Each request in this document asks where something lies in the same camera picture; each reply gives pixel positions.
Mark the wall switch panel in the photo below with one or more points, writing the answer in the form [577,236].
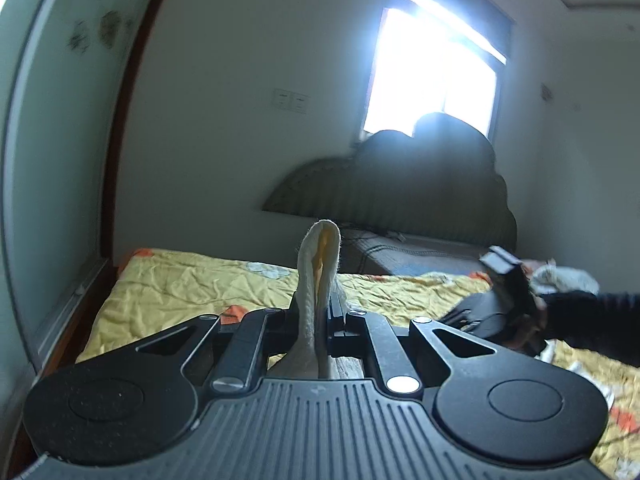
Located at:
[290,101]

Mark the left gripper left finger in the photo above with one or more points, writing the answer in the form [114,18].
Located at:
[261,334]

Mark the white pants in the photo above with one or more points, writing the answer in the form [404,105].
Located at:
[317,264]

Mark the white wardrobe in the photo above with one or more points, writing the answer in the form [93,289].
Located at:
[62,64]

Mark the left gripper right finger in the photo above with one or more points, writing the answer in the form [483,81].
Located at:
[369,338]

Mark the yellow carrot print quilt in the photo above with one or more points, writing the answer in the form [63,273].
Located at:
[159,288]

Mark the grey pillow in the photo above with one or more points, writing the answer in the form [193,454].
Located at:
[365,252]

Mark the white fluffy blanket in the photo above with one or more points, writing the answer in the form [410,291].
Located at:
[549,278]

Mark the dark upholstered headboard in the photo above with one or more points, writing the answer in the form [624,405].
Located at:
[440,182]

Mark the black sleeved right forearm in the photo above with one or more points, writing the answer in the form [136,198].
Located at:
[604,323]

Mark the window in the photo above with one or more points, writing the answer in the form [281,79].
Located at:
[437,56]

